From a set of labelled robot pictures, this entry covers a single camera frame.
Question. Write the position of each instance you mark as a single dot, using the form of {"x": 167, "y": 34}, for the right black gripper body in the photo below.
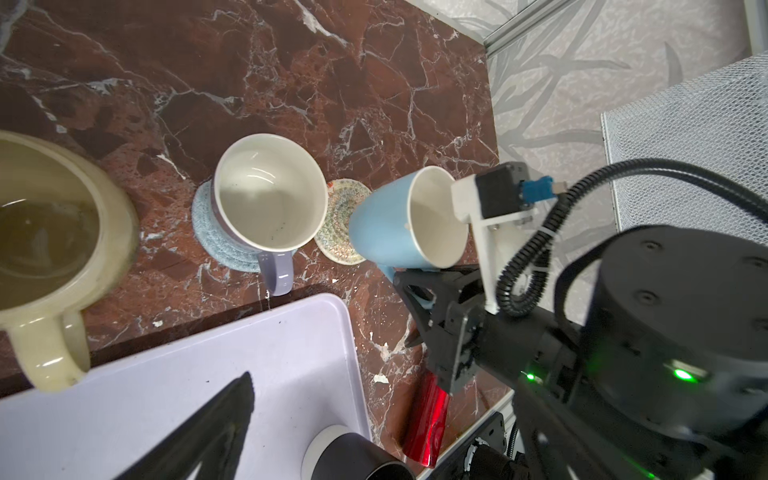
{"x": 464, "y": 338}

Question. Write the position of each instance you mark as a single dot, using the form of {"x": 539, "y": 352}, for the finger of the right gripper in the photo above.
{"x": 432, "y": 297}

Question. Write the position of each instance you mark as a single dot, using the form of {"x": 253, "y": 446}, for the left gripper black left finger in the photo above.
{"x": 209, "y": 444}

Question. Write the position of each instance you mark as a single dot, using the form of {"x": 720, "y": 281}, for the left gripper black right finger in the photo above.
{"x": 558, "y": 445}

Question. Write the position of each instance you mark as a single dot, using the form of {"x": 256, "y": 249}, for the white mug blue handle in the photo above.
{"x": 410, "y": 224}

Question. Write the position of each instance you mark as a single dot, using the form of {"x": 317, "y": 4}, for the white patterned woven coaster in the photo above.
{"x": 333, "y": 239}

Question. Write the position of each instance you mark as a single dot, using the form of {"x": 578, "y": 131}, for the black mug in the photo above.
{"x": 337, "y": 453}

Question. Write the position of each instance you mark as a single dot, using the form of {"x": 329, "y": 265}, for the white mug purple handle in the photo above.
{"x": 270, "y": 197}

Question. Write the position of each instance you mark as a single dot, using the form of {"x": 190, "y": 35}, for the grey blue woven coaster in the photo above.
{"x": 213, "y": 238}

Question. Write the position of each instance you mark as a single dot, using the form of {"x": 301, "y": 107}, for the beige ceramic mug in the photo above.
{"x": 69, "y": 234}

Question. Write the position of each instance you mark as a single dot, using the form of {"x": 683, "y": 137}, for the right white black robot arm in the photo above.
{"x": 652, "y": 361}

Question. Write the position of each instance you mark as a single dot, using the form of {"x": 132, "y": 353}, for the red spray bottle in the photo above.
{"x": 427, "y": 422}

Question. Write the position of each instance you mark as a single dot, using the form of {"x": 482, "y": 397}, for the lilac plastic tray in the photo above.
{"x": 302, "y": 361}

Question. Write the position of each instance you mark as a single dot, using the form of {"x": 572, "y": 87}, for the white wire basket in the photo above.
{"x": 717, "y": 121}

